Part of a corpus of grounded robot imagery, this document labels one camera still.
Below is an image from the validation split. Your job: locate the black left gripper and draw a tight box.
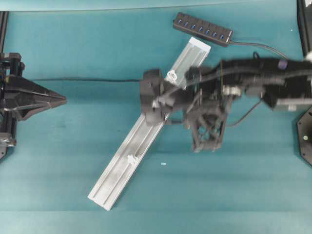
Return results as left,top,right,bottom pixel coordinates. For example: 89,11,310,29
0,52,66,127

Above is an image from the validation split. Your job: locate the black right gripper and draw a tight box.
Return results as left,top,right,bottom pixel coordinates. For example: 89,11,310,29
140,69,228,153

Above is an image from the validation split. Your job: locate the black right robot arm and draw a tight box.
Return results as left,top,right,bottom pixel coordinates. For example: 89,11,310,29
140,58,312,152

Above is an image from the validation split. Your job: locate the black USB hub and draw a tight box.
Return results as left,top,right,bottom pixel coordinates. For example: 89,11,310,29
173,12,233,47

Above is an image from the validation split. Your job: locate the silver aluminium rail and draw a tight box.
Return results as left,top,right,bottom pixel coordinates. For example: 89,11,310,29
88,37,211,211

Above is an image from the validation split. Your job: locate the black table frame rail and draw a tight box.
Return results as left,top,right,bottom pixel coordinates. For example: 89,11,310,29
0,11,9,53

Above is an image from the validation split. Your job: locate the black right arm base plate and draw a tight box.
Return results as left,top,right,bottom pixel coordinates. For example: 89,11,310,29
297,108,312,165

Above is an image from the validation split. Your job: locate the black camera stand frame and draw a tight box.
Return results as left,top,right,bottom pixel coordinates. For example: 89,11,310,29
296,0,312,57

